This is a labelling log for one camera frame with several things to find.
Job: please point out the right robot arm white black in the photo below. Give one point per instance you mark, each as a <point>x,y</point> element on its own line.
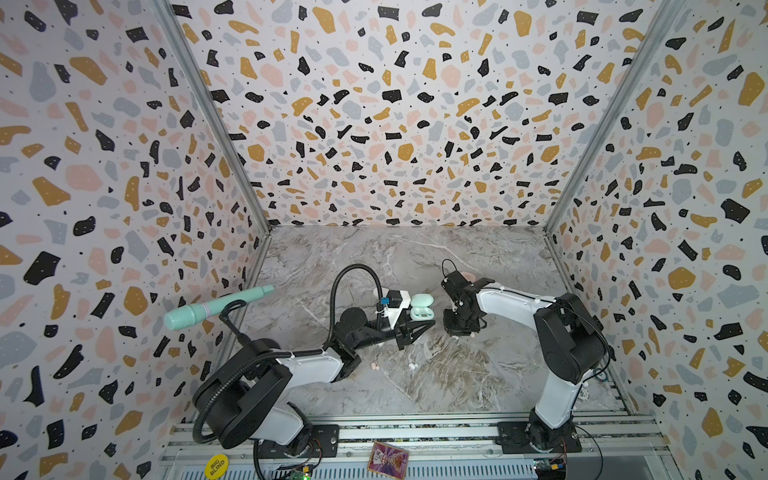
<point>570,340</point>

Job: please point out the pink earbud charging case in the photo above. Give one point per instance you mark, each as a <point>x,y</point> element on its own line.
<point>468,276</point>

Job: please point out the mint green earbud charging case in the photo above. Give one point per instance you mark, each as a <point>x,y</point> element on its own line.
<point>423,306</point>

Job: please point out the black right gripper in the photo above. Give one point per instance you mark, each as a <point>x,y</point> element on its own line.
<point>455,312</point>

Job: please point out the mint green microphone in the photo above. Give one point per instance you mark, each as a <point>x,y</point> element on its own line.
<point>190,315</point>

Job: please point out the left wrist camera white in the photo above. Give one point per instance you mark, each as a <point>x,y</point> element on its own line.
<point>394,304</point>

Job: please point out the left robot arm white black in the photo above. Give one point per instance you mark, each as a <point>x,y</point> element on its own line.
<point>239,402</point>

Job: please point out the yellow round sticker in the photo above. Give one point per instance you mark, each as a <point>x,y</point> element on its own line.
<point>216,467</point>

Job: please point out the colourful card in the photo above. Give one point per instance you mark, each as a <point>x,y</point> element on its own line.
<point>388,460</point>

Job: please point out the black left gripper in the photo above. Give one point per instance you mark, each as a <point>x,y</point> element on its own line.
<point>402,336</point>

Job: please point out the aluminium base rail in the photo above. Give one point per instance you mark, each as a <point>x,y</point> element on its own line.
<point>605,445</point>

